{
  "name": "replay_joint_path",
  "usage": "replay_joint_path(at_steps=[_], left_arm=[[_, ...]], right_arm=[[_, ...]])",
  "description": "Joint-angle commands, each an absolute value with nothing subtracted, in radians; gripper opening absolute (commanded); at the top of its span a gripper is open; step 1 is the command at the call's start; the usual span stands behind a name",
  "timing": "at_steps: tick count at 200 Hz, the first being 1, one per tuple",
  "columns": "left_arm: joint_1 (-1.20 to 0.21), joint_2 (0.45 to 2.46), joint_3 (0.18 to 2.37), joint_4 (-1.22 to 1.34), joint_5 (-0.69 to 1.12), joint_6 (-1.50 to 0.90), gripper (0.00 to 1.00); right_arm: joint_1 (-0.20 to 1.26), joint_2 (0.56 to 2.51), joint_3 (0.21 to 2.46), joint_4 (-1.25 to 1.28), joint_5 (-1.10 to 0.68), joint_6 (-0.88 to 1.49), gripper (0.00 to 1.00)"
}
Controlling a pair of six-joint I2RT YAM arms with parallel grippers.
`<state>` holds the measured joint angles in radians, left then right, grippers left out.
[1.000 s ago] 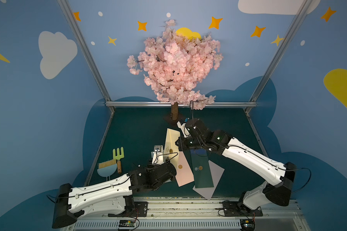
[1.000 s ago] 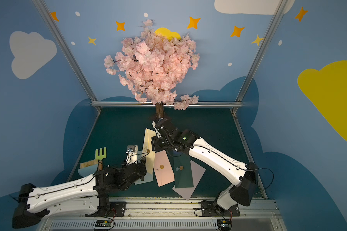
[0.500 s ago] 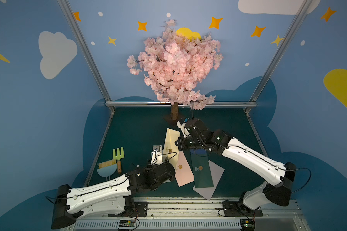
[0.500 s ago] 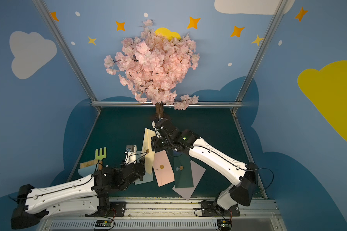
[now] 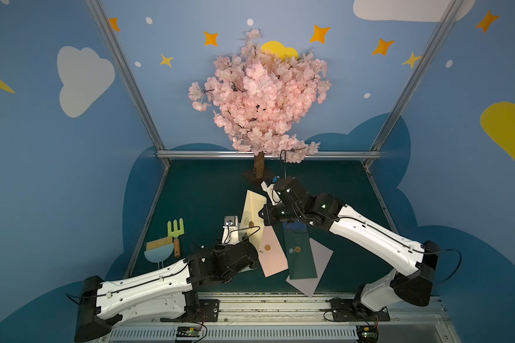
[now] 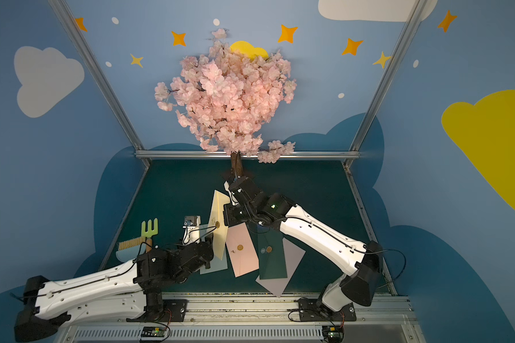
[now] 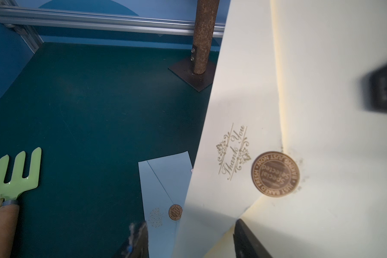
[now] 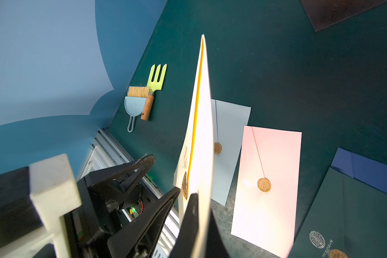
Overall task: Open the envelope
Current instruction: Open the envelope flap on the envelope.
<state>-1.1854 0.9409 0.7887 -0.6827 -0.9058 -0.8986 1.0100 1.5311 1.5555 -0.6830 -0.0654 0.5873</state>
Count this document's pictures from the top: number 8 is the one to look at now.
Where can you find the pink envelope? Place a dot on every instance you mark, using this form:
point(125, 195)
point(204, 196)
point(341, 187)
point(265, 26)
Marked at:
point(266, 193)

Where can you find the pink blossom artificial tree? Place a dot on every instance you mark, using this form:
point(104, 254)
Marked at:
point(325, 13)

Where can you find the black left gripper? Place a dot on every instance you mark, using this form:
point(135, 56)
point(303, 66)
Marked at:
point(100, 229)

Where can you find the cream yellow envelope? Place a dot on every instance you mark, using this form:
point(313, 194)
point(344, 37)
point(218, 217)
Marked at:
point(194, 170)

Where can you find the green garden fork wooden handle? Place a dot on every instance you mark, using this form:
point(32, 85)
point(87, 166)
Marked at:
point(154, 83)

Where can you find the dark blue envelope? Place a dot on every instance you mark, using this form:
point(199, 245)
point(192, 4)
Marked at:
point(363, 169)

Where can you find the dark green envelope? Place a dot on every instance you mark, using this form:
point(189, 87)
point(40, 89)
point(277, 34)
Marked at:
point(348, 219)

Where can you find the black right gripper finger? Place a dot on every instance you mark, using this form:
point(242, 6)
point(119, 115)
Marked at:
point(185, 242)

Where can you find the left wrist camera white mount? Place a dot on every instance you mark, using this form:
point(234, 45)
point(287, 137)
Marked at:
point(33, 203)

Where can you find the light teal envelope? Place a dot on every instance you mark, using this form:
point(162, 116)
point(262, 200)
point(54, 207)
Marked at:
point(228, 127)

